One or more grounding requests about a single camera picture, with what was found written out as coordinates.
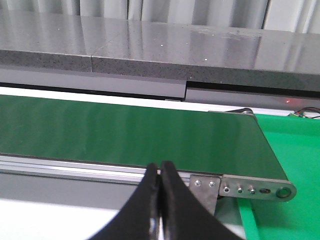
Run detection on green plastic bin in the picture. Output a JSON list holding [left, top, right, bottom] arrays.
[[238, 114, 320, 240]]

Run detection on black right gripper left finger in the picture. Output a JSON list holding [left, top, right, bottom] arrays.
[[90, 163, 160, 240]]

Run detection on red black wires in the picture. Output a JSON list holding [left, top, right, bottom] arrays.
[[289, 106, 320, 120]]

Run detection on green conveyor belt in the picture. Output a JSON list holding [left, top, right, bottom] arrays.
[[0, 95, 287, 180]]

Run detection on aluminium conveyor frame rail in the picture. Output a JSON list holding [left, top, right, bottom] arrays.
[[0, 153, 193, 187]]

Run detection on white curtain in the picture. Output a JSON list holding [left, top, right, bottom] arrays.
[[0, 0, 320, 34]]

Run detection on grey cabinet panels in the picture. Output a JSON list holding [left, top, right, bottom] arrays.
[[0, 66, 320, 111]]

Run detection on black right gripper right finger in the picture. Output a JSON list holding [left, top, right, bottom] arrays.
[[161, 161, 241, 240]]

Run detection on grey stone countertop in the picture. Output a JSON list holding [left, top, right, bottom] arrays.
[[0, 9, 320, 92]]

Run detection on metal conveyor end bracket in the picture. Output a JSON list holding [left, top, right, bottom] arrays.
[[188, 174, 297, 215]]

